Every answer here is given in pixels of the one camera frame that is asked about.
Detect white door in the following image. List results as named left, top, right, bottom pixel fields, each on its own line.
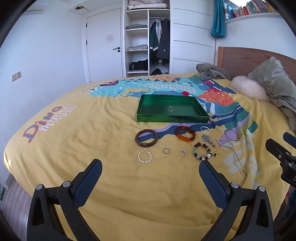
left=86, top=9, right=122, bottom=82

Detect silver wristwatch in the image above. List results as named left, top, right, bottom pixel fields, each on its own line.
left=202, top=135, right=216, bottom=147

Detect dark hanging jackets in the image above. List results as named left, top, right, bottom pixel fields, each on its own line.
left=149, top=19, right=171, bottom=66

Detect white fluffy pillow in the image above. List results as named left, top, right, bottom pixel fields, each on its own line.
left=230, top=76, right=270, bottom=102

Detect small hoop earring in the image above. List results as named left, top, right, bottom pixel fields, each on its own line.
left=180, top=150, right=187, bottom=157

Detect row of books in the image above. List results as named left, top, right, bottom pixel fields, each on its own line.
left=224, top=0, right=277, bottom=20

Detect amber translucent bangle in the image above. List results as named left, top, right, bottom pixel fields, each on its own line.
left=176, top=126, right=196, bottom=142

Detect open white wardrobe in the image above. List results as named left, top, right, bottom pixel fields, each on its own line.
left=122, top=1, right=216, bottom=77

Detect dark brown bangle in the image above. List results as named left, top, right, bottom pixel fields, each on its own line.
left=135, top=129, right=159, bottom=147

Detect grey crumpled garment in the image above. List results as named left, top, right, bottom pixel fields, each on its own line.
left=196, top=63, right=231, bottom=80

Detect wall light switch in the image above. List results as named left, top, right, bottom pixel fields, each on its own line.
left=11, top=72, right=22, bottom=82

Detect beaded stone bracelet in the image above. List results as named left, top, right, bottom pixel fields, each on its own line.
left=192, top=142, right=218, bottom=161

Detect grey-green duvet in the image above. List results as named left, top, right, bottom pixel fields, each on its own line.
left=247, top=56, right=296, bottom=131

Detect thin silver bangle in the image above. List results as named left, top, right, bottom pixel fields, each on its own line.
left=224, top=129, right=239, bottom=142

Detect yellow dinosaur bedspread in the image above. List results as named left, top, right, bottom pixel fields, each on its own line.
left=4, top=73, right=295, bottom=240

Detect wooden headboard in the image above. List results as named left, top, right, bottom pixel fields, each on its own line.
left=217, top=47, right=296, bottom=82

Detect teal curtain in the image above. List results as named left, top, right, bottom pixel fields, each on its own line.
left=211, top=0, right=226, bottom=39

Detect small twisted silver hoop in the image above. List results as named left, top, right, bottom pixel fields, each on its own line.
left=200, top=126, right=211, bottom=134

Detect folded black clothes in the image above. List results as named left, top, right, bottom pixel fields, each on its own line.
left=129, top=59, right=148, bottom=71

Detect green metallic tray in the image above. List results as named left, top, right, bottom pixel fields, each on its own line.
left=136, top=94, right=209, bottom=123

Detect folded white bedding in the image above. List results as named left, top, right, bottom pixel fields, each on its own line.
left=127, top=0, right=168, bottom=11

